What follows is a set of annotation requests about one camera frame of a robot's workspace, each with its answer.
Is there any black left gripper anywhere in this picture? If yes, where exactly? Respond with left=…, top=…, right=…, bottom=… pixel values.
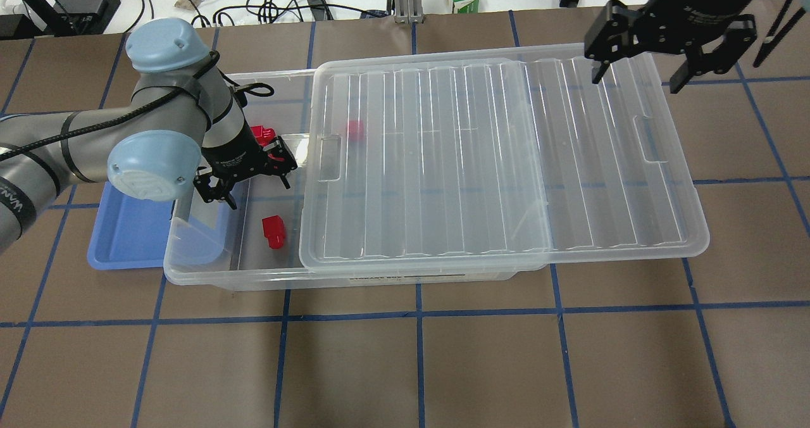
left=194, top=135, right=298, bottom=210

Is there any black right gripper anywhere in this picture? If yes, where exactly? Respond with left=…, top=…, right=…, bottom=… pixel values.
left=584, top=0, right=757, bottom=94

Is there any clear plastic box lid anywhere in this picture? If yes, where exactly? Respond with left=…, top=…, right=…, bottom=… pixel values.
left=299, top=44, right=711, bottom=276

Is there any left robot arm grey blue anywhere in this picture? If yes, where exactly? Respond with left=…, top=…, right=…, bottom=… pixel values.
left=1, top=18, right=298, bottom=250

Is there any red block upper left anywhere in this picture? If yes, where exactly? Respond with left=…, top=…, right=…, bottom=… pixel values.
left=251, top=125, right=276, bottom=147

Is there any clear plastic storage box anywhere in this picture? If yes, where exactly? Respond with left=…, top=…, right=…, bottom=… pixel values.
left=164, top=59, right=551, bottom=291

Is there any red block far compartment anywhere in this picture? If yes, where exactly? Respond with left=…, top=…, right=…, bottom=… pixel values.
left=346, top=120, right=366, bottom=142

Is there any blue plastic tray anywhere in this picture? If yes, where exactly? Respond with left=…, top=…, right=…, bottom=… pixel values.
left=87, top=181, right=232, bottom=270

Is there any black device on table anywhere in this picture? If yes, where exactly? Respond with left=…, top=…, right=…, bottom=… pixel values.
left=53, top=0, right=121, bottom=35

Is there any red block near handle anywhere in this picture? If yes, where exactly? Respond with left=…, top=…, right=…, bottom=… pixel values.
left=261, top=215, right=287, bottom=249

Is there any black cable bundle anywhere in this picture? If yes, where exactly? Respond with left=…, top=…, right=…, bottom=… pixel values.
left=212, top=0, right=387, bottom=27

